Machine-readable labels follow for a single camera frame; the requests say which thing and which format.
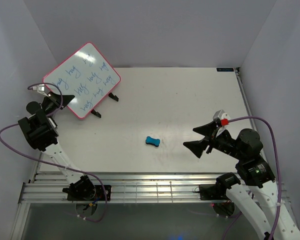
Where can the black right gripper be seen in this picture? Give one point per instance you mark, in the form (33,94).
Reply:
(196,146)

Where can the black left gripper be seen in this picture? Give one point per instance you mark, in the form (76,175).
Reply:
(57,99)

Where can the pink framed whiteboard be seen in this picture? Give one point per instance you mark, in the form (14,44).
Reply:
(86,75)

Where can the blue bone-shaped eraser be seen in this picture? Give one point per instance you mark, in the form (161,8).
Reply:
(152,141)

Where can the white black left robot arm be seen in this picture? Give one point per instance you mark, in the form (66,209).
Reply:
(40,132)

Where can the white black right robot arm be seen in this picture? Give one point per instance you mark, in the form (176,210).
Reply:
(254,189)

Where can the blue right corner label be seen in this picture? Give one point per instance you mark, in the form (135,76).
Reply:
(224,69)

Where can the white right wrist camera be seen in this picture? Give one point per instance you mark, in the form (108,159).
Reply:
(221,118)

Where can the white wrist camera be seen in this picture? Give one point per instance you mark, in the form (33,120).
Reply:
(40,89)
(221,118)

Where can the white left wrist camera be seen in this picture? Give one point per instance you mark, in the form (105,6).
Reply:
(40,89)

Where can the black wire easel stand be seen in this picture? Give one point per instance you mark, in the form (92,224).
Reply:
(96,113)

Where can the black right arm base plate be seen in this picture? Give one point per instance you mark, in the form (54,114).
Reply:
(221,204)

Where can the aluminium rail frame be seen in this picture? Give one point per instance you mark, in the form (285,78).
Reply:
(164,103)

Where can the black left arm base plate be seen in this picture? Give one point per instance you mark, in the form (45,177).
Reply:
(96,194)

